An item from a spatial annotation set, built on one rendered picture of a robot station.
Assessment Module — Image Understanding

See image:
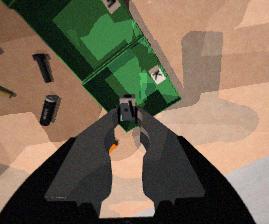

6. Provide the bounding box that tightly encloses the green rack of bins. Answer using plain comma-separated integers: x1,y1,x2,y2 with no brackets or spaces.
1,0,181,117

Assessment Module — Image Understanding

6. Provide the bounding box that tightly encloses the black battery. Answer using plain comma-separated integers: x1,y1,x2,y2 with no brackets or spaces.
39,95,57,126

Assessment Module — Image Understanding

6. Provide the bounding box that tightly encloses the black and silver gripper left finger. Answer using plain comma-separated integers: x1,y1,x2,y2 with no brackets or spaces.
0,106,121,224

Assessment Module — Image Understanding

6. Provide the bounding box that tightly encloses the black bolt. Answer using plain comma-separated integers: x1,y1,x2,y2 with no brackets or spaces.
32,53,51,83

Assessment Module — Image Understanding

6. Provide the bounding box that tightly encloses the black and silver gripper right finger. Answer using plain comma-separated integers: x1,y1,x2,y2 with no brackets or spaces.
135,106,256,224

